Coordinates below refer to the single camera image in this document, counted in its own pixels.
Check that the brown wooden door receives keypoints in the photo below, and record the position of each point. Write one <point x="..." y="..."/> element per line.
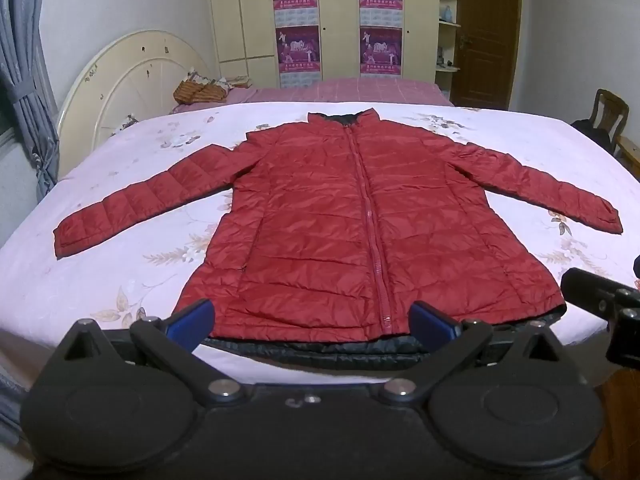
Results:
<point x="487" y="35"/>

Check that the wooden chair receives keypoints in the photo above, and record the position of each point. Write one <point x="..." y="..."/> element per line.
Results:
<point x="612" y="107"/>

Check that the cream round headboard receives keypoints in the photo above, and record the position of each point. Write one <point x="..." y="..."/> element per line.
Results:
<point x="125" y="75"/>

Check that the cream wardrobe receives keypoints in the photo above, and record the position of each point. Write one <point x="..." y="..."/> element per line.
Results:
<point x="240" y="20"/>

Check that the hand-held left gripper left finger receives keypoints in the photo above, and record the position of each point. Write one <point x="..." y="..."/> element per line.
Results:
<point x="190" y="319"/>

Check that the grey blue curtain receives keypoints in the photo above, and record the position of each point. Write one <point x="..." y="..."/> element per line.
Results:
<point x="22" y="60"/>

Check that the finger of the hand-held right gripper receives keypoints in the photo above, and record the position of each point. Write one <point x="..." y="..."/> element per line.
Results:
<point x="590" y="290"/>

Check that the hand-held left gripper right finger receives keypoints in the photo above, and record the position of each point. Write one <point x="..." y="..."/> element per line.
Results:
<point x="432" y="324"/>

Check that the black bag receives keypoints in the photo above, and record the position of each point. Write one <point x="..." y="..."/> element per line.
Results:
<point x="592" y="132"/>

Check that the wicker basket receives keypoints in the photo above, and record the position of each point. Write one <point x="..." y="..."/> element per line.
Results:
<point x="197" y="91"/>

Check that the floral white bedsheet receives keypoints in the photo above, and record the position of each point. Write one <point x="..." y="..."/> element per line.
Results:
<point x="125" y="260"/>

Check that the red puffer jacket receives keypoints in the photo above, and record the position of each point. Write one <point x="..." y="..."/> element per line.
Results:
<point x="310" y="220"/>

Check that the cream corner shelf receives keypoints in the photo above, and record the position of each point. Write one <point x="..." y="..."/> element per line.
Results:
<point x="447" y="30"/>

